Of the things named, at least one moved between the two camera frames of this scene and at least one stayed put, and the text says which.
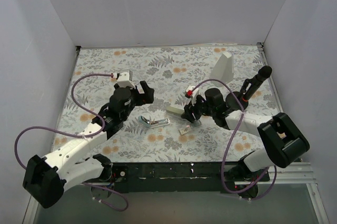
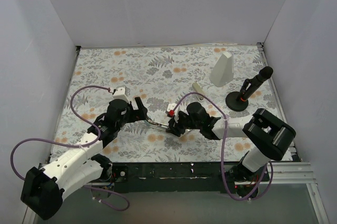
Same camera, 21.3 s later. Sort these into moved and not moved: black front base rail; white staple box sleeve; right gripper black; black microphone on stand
Moved: right gripper black
Not moved: black microphone on stand; black front base rail; white staple box sleeve
